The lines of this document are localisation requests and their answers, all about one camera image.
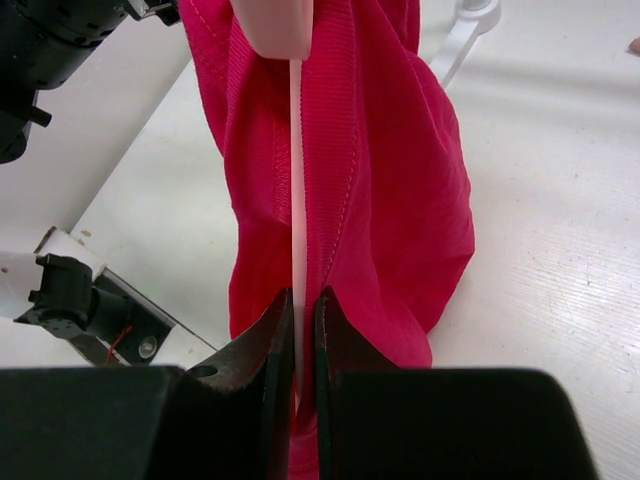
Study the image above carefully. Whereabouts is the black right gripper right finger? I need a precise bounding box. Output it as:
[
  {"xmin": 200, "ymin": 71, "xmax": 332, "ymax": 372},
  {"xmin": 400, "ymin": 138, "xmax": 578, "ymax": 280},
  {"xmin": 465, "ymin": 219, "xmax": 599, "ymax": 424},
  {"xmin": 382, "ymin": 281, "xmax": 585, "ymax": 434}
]
[{"xmin": 314, "ymin": 289, "xmax": 598, "ymax": 479}]

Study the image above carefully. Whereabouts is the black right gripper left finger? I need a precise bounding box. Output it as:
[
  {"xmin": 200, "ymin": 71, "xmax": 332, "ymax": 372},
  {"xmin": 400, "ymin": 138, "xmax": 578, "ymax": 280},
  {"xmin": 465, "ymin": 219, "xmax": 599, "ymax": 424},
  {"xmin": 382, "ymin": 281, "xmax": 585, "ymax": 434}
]
[{"xmin": 1, "ymin": 290, "xmax": 294, "ymax": 479}]

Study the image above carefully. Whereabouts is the red t shirt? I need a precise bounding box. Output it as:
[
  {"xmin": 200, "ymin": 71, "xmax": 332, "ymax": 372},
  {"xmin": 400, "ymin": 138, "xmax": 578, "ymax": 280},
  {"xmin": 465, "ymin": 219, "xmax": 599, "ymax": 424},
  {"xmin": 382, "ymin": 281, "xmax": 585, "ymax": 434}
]
[{"xmin": 177, "ymin": 0, "xmax": 476, "ymax": 480}]

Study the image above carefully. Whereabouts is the pink plastic hanger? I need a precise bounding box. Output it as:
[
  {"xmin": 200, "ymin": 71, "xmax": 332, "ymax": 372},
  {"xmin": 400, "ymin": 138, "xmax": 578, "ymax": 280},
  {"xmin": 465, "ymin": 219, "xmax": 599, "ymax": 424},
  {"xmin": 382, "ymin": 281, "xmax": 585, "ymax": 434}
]
[{"xmin": 231, "ymin": 0, "xmax": 314, "ymax": 429}]

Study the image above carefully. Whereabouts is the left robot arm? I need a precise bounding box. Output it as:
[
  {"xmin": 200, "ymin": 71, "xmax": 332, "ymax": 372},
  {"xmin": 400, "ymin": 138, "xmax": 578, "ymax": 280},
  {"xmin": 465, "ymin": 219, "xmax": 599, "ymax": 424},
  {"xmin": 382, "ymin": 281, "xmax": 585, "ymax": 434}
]
[{"xmin": 1, "ymin": 0, "xmax": 180, "ymax": 164}]

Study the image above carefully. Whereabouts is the pink printed t shirt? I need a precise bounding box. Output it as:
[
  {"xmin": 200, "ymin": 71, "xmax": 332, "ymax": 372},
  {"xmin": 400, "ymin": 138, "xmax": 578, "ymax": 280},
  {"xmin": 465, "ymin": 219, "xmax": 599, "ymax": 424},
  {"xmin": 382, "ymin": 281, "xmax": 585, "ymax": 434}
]
[{"xmin": 629, "ymin": 38, "xmax": 640, "ymax": 54}]

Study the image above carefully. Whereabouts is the white clothes rack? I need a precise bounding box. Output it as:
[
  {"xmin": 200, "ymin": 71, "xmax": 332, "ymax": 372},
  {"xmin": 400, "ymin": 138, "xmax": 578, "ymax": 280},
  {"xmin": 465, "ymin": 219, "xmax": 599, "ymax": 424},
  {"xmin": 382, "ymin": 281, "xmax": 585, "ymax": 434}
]
[{"xmin": 429, "ymin": 0, "xmax": 502, "ymax": 88}]

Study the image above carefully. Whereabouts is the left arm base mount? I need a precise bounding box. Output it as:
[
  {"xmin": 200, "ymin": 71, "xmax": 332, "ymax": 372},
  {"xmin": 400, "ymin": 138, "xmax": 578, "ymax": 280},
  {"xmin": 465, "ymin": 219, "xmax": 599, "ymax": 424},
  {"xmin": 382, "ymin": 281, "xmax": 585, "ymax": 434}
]
[{"xmin": 1, "ymin": 227, "xmax": 216, "ymax": 368}]

